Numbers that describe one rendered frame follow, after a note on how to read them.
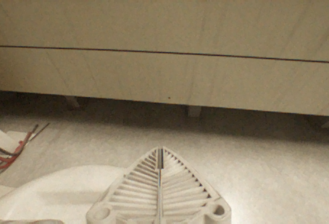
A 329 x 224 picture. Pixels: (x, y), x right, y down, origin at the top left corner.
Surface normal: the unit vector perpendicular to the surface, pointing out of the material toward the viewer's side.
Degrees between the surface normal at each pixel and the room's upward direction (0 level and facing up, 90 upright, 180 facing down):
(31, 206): 73
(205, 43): 90
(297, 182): 0
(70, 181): 1
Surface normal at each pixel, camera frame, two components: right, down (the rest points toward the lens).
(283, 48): -0.11, 0.70
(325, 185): 0.00, -0.70
